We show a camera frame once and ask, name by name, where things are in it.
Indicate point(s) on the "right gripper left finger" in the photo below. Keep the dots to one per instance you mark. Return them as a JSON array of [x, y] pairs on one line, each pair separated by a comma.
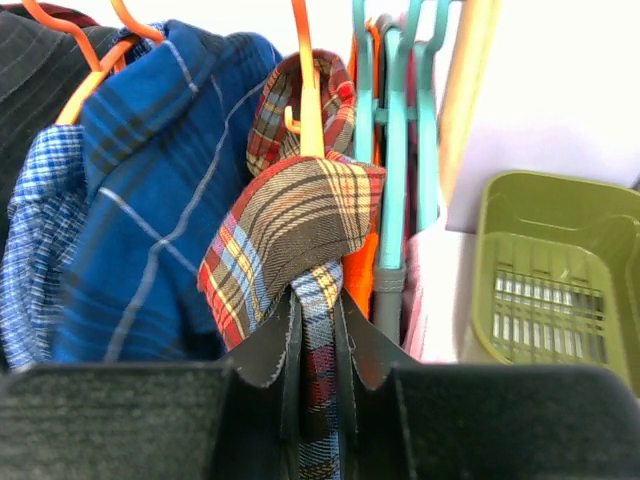
[[235, 418]]

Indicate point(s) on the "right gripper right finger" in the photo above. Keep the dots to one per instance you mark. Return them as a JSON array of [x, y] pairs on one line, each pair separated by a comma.
[[401, 419]]

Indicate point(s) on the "brown red plaid shirt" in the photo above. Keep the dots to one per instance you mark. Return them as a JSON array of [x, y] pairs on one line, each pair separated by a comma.
[[290, 228]]

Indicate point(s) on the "orange hanger of plaid shirt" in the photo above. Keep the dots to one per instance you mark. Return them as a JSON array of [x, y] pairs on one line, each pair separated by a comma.
[[310, 126]]

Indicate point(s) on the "grey t-shirt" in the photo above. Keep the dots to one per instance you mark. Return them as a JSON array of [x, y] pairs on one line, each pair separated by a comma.
[[389, 284]]

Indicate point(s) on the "pink t-shirt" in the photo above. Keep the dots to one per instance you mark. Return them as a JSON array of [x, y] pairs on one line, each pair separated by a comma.
[[430, 336]]

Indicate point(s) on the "orange t-shirt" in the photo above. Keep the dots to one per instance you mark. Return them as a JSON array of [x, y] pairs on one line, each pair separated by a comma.
[[359, 266]]

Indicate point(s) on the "light blue checked shirt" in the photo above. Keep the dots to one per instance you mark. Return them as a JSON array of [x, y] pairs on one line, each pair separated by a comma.
[[46, 213]]

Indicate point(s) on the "dark blue plaid shirt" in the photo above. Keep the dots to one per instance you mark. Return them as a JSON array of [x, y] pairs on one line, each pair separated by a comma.
[[164, 152]]

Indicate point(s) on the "teal hanger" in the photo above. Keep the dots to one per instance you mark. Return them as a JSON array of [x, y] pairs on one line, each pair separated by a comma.
[[427, 180], [398, 42], [365, 79]]

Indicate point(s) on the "dark pinstripe shirt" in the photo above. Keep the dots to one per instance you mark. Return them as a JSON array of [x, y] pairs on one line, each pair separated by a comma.
[[40, 69]]

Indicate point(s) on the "orange hanger of blue shirt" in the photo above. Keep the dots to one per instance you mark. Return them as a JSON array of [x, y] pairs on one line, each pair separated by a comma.
[[115, 58]]

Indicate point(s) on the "green plastic basket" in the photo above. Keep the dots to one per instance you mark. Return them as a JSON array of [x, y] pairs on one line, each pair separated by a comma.
[[556, 274]]

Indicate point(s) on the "wooden clothes rack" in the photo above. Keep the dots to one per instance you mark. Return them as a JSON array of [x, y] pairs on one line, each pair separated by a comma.
[[475, 34]]

